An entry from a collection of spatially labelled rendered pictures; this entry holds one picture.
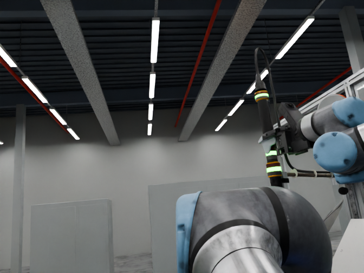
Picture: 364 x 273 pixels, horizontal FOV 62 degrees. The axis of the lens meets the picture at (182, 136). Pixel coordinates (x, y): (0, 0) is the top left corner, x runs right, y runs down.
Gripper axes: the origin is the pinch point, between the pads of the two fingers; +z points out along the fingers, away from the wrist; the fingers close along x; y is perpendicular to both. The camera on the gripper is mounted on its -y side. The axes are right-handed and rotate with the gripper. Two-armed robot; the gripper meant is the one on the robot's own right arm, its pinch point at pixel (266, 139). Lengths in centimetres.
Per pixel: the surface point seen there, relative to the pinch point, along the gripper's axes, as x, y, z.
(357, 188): 64, 18, 25
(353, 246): 38, 39, 10
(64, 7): -66, -281, 326
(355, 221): 46, 31, 14
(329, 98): 62, -27, 27
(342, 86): 77, -36, 31
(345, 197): 61, 21, 30
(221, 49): 220, -280, 393
